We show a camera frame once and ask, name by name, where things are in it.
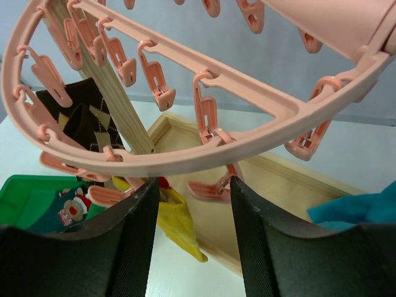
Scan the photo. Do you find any teal cloth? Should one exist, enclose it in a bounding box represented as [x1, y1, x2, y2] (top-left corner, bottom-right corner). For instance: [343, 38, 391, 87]
[307, 183, 395, 231]

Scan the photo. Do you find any wooden clothes rack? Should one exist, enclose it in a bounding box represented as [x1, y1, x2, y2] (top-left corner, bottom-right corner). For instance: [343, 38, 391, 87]
[41, 1, 357, 273]

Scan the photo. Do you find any pink round clip hanger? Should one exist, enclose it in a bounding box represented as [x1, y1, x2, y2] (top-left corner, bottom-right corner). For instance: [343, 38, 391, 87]
[0, 0, 396, 207]

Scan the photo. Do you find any yellow sock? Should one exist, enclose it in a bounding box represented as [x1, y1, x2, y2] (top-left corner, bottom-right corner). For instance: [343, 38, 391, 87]
[111, 174, 209, 263]

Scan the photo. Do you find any teal reindeer sock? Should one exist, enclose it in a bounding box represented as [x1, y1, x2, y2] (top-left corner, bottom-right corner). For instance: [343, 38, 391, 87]
[28, 183, 105, 234]

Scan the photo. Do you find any green plastic tray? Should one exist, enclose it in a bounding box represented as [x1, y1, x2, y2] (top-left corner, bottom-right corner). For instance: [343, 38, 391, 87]
[0, 174, 90, 231]

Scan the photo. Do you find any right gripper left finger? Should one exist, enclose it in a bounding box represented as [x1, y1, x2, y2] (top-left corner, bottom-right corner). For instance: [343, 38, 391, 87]
[1, 178, 160, 296]

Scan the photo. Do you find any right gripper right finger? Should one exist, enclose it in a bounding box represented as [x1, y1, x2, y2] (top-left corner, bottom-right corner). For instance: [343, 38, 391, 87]
[231, 177, 395, 296]

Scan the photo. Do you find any brown argyle sock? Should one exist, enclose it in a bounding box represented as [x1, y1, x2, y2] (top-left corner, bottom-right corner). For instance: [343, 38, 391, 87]
[36, 78, 124, 153]
[63, 103, 111, 152]

